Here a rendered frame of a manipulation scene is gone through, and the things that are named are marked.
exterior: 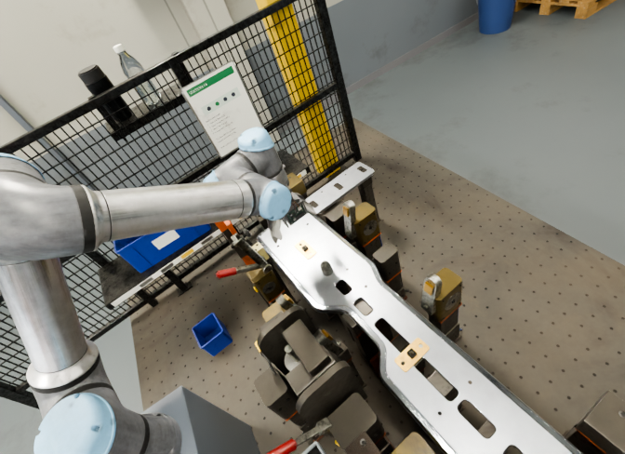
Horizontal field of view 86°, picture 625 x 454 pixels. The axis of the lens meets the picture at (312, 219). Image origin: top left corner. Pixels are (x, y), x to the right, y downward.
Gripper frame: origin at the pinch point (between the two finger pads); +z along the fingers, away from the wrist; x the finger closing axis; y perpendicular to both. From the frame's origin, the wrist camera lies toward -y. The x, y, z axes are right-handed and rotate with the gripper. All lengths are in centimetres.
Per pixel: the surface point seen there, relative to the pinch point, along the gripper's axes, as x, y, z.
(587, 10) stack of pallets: 402, -105, 106
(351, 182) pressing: 30.8, -12.8, 11.6
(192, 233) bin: -26.9, -34.8, 5.9
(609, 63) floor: 325, -44, 113
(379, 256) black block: 15.0, 19.6, 12.1
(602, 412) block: 17, 77, 7
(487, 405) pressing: 4, 64, 10
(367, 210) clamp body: 22.7, 6.9, 6.8
